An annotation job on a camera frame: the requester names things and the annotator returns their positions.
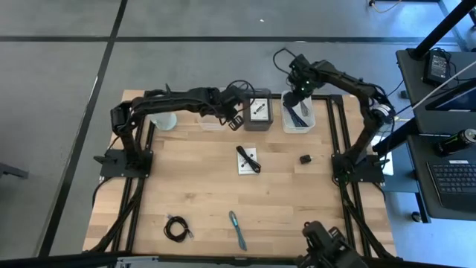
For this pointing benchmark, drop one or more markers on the left arm's black gripper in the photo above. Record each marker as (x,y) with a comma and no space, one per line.
(230,102)

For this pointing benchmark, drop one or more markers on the right arm's black gripper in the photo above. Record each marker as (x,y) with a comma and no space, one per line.
(292,99)

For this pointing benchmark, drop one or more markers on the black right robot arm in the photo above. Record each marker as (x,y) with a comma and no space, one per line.
(349,83)

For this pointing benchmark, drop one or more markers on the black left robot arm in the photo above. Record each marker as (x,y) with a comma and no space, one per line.
(167,100)

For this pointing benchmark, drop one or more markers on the gray translucent bin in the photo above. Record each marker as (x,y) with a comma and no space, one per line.
(247,126)

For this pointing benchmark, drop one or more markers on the clear plastic bin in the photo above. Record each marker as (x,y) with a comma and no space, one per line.
(210,125)

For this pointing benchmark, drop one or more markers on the white plastic bin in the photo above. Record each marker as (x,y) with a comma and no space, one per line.
(311,124)

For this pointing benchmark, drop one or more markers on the white box with black print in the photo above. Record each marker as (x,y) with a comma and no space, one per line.
(259,109)

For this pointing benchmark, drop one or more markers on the white flat box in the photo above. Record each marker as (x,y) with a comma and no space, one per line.
(242,167)

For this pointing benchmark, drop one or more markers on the black charger cube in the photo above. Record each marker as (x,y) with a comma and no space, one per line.
(305,159)

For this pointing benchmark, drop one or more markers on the white round container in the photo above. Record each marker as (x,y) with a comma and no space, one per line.
(162,122)

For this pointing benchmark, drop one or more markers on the white paper sheet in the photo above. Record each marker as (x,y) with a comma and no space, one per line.
(388,167)

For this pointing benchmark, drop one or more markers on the black desk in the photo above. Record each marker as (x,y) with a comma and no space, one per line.
(413,82)
(420,175)

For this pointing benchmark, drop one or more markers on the black power adapter brick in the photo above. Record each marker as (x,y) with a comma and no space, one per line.
(437,67)

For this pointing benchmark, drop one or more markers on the thin white rod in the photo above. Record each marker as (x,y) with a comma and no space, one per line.
(446,83)

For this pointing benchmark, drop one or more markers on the laptop screen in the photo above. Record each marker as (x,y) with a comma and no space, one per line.
(457,98)

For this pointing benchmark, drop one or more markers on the black energy drink can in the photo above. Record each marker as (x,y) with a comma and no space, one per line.
(455,143)

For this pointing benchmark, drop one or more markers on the black caster wheel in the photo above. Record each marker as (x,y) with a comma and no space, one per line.
(416,217)

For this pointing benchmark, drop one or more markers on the black keyboard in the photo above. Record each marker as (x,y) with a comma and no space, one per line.
(453,182)

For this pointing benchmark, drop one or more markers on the gray furniture foot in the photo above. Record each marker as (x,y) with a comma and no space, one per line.
(11,170)

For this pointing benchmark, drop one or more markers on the right arm's wrist camera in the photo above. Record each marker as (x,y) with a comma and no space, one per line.
(298,65)

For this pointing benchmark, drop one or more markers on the black aluminium table frame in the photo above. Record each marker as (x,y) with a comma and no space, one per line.
(340,123)

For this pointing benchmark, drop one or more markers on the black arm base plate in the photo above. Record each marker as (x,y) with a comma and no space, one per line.
(111,169)
(368,173)

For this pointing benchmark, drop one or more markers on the black frame post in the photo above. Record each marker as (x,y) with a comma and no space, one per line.
(394,138)
(442,28)

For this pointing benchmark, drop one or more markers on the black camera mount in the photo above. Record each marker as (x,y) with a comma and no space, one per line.
(323,242)

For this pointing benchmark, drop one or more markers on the black frame crossbar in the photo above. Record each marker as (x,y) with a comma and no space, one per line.
(56,260)

